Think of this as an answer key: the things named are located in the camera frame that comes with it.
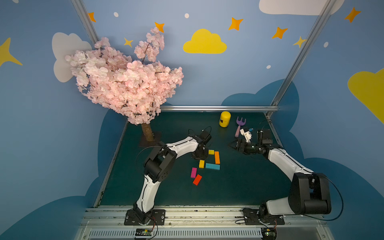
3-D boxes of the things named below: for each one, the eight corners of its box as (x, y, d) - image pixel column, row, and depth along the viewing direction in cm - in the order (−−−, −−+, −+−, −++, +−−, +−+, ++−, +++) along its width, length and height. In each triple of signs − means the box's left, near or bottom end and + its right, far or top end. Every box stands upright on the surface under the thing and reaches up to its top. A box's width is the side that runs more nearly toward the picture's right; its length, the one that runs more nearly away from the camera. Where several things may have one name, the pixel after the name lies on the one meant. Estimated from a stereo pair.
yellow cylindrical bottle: (219, 127, 113) (221, 119, 106) (218, 119, 118) (220, 111, 111) (229, 127, 113) (231, 119, 106) (227, 119, 118) (230, 111, 111)
